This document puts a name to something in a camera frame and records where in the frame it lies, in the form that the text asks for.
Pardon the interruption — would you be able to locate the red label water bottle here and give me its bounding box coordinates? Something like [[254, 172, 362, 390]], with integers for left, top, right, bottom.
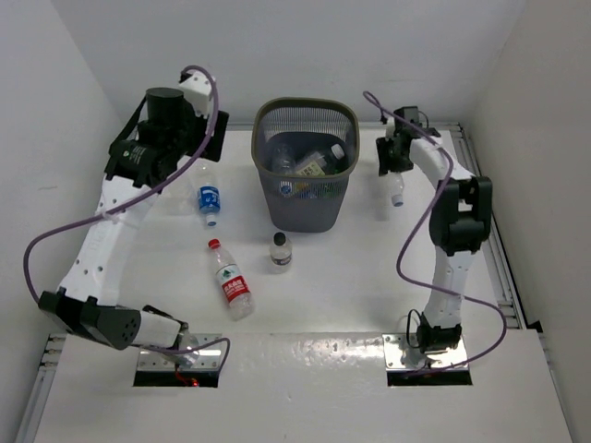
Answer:
[[208, 239, 255, 321]]

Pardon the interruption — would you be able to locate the grey mesh waste bin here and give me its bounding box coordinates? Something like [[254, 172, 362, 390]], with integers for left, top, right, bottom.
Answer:
[[251, 98, 360, 233]]

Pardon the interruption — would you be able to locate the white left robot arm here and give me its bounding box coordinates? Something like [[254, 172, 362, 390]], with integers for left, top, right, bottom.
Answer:
[[37, 82, 227, 353]]

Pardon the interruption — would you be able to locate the clear bottle blue cap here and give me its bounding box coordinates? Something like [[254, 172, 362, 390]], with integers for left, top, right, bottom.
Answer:
[[271, 143, 296, 175]]

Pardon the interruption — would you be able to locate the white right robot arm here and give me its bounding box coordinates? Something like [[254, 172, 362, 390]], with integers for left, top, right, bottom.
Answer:
[[376, 106, 492, 353]]

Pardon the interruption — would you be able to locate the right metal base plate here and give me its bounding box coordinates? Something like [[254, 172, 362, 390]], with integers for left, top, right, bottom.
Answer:
[[382, 333, 468, 372]]

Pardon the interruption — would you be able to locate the green soda bottle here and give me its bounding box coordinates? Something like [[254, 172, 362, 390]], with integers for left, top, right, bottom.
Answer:
[[319, 148, 348, 175]]

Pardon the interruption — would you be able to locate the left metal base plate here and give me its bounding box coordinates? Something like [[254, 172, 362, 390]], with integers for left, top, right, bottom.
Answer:
[[137, 333, 223, 372]]

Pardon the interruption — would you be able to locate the metal base plate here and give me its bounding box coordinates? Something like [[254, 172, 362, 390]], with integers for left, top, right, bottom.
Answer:
[[382, 333, 468, 372], [137, 333, 223, 372]]

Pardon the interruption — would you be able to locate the clear crushed bottle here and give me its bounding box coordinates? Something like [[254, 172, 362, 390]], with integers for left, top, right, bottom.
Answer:
[[389, 173, 404, 208]]

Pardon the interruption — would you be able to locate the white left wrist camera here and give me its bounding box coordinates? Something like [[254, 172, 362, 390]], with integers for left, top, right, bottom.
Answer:
[[178, 69, 213, 118]]

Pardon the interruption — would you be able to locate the pineapple juice bottle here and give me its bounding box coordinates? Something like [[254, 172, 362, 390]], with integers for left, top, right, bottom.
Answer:
[[294, 144, 346, 177]]

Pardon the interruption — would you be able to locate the blue label water bottle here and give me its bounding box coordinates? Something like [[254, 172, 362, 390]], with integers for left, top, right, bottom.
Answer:
[[295, 186, 321, 199]]

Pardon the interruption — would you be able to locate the small black cap bottle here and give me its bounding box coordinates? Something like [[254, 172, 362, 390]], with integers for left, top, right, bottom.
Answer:
[[270, 232, 293, 273]]

